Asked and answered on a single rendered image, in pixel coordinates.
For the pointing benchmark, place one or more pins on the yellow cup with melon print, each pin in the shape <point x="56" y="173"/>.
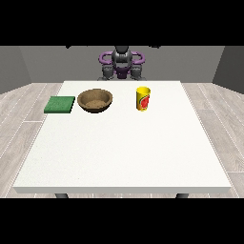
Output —
<point x="143" y="99"/>

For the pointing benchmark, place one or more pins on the brown wooden bowl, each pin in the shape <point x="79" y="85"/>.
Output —
<point x="94" y="100"/>

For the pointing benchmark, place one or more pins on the green square pad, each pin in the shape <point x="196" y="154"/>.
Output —
<point x="59" y="104"/>

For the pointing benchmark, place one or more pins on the grey robot trunk purple rings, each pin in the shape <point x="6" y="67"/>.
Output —
<point x="121" y="65"/>

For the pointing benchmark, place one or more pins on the dark table leg stub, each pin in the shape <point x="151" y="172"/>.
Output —
<point x="182" y="195"/>
<point x="61" y="195"/>

